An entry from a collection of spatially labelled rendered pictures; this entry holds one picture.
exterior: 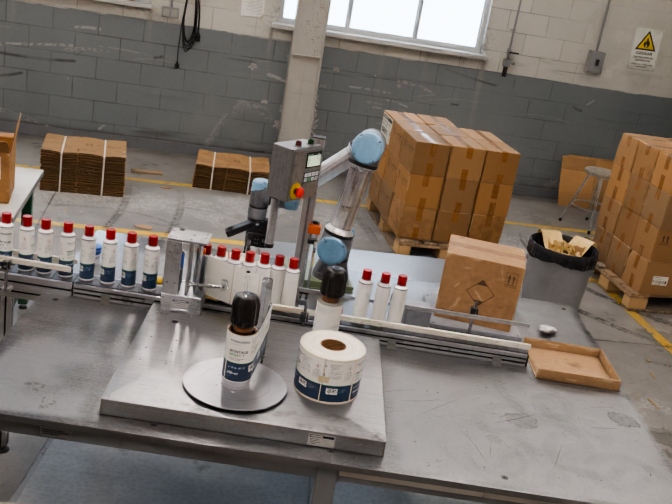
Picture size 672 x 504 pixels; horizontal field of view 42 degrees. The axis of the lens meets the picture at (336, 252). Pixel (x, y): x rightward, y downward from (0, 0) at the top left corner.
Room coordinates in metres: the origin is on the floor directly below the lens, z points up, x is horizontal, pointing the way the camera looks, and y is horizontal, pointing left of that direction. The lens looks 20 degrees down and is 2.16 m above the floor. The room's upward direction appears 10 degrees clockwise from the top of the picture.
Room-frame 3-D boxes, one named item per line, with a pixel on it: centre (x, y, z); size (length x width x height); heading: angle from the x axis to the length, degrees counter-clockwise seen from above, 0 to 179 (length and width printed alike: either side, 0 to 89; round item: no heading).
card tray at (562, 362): (2.91, -0.92, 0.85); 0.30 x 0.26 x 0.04; 92
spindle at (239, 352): (2.27, 0.23, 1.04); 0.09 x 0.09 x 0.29
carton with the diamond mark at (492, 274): (3.23, -0.58, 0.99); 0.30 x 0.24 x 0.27; 83
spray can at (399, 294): (2.89, -0.25, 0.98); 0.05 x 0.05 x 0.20
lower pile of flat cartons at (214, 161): (7.36, 1.03, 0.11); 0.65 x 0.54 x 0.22; 99
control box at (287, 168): (2.95, 0.19, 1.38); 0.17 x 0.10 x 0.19; 147
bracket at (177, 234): (2.76, 0.50, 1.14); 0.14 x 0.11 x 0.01; 92
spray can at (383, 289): (2.88, -0.19, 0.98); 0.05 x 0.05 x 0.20
